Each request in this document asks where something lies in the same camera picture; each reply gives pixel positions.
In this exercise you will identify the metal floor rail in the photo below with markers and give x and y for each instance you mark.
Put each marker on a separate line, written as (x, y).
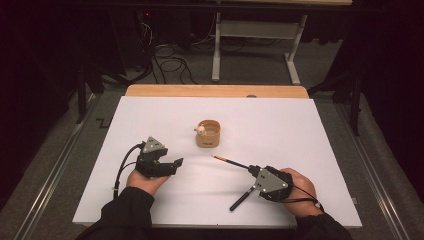
(368, 166)
(57, 170)

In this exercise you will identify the black stand leg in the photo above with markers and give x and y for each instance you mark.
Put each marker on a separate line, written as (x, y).
(356, 106)
(81, 100)

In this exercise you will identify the white table cover board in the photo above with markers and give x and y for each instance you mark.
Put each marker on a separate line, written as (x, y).
(266, 133)

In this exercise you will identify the black makeup brush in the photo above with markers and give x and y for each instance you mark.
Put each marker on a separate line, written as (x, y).
(240, 201)

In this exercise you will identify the small metal clip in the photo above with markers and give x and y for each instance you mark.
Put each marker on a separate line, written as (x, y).
(355, 200)

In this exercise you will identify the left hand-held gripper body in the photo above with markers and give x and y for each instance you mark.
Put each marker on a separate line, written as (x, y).
(151, 165)

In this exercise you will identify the white frame desk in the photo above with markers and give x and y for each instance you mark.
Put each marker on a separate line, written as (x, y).
(216, 50)

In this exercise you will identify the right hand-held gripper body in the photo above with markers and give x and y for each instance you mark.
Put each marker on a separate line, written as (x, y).
(270, 181)

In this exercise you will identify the person's left hand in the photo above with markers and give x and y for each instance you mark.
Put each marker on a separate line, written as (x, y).
(146, 183)

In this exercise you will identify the wooden cup with small figurine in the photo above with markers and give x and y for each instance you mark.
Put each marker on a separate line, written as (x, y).
(208, 140)

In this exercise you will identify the person's right hand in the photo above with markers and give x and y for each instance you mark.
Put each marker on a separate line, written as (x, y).
(300, 180)

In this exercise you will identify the wooden board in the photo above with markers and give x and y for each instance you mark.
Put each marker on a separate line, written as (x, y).
(200, 90)

